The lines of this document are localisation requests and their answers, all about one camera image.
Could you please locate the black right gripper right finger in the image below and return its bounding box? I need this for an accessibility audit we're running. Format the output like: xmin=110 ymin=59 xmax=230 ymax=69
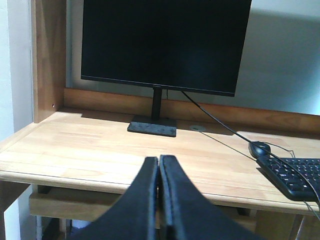
xmin=158 ymin=155 xmax=261 ymax=240

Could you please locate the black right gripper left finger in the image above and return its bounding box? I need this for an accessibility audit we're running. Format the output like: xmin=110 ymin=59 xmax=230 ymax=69
xmin=71 ymin=157 xmax=158 ymax=240

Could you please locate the light wooden desk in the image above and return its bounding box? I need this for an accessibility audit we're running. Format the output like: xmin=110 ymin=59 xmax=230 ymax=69
xmin=0 ymin=0 xmax=308 ymax=226

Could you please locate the black computer mouse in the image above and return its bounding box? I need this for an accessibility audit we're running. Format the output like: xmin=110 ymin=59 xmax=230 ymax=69
xmin=248 ymin=141 xmax=271 ymax=159

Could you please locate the black keyboard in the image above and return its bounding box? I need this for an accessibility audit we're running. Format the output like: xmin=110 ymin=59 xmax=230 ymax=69
xmin=256 ymin=156 xmax=320 ymax=202

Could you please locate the black computer monitor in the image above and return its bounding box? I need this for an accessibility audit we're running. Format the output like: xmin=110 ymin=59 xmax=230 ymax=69
xmin=80 ymin=0 xmax=252 ymax=137

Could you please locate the black monitor cable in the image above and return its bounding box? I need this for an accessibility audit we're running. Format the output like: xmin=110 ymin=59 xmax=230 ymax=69
xmin=180 ymin=90 xmax=320 ymax=208

